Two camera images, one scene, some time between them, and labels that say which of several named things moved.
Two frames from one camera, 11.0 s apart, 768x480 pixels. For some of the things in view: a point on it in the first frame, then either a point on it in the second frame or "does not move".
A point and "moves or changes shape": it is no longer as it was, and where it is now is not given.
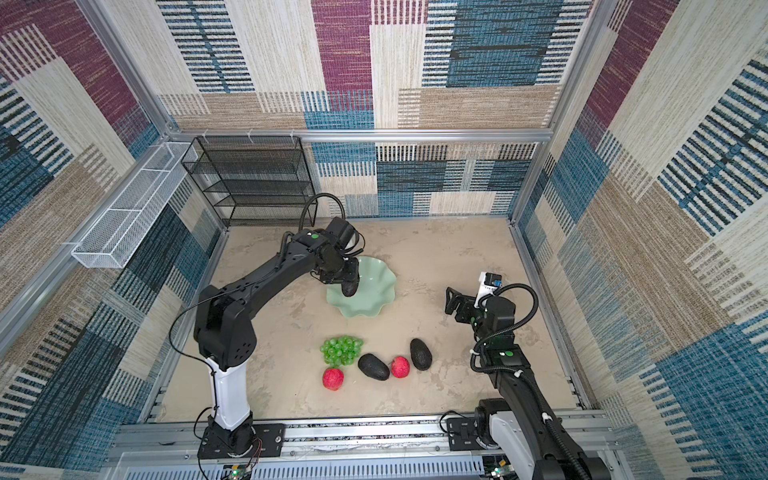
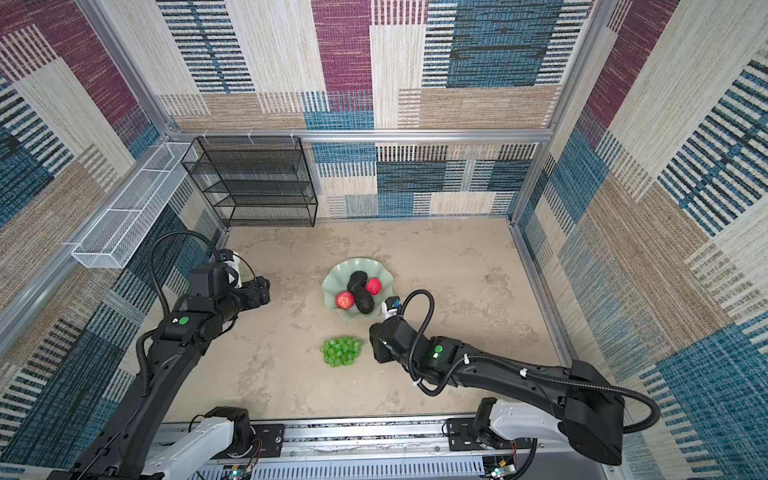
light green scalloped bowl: [377, 290] does not move
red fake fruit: [333, 378] → [345, 300]
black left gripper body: [342, 270] → [251, 295]
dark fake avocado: [374, 367] → [363, 299]
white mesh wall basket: [117, 233] does not move
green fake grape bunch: [342, 350] does not move
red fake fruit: [400, 367] → [374, 286]
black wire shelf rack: [254, 181] does not move
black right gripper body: [467, 314] → [385, 355]
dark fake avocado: [349, 288] moves or changes shape
